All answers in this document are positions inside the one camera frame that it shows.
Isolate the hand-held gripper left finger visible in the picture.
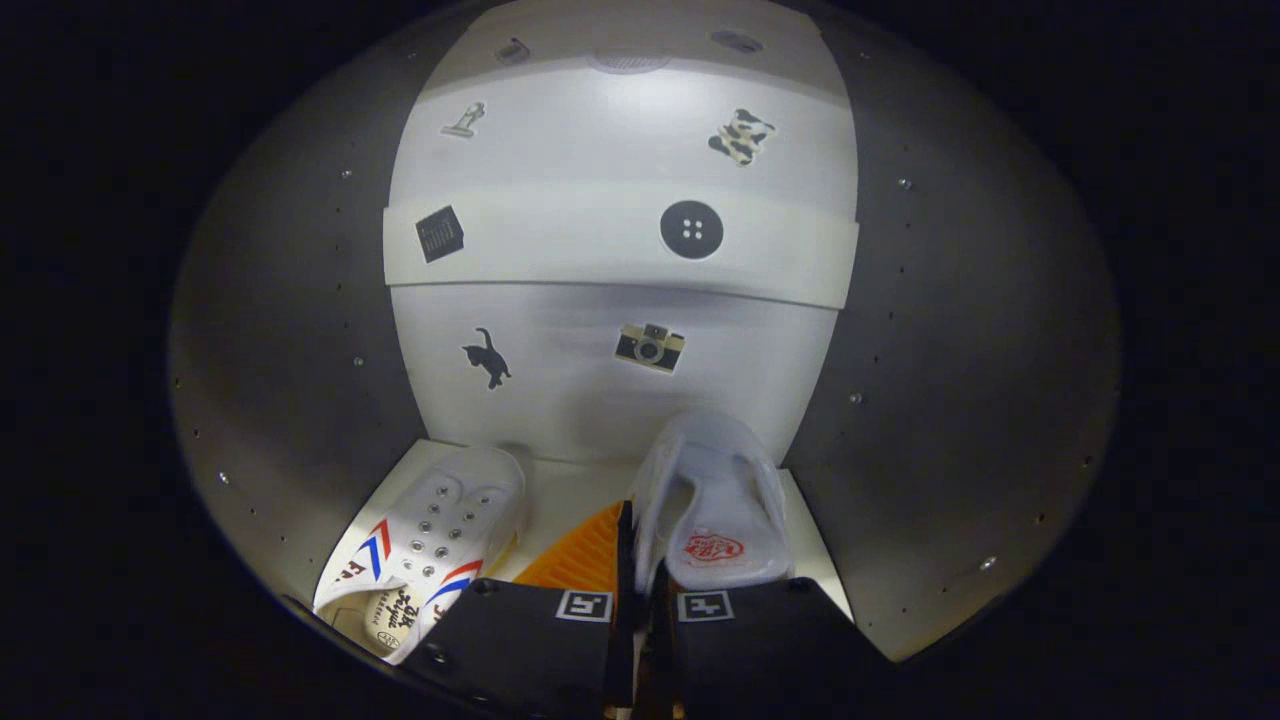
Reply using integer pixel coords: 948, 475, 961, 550
400, 500, 636, 720

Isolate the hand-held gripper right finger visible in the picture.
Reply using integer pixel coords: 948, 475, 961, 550
645, 575, 896, 720

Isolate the white canvas shoe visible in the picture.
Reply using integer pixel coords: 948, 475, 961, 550
313, 445, 529, 666
633, 410, 796, 596

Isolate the dark grey shoe cabinet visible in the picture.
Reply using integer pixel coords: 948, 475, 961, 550
168, 0, 1121, 666

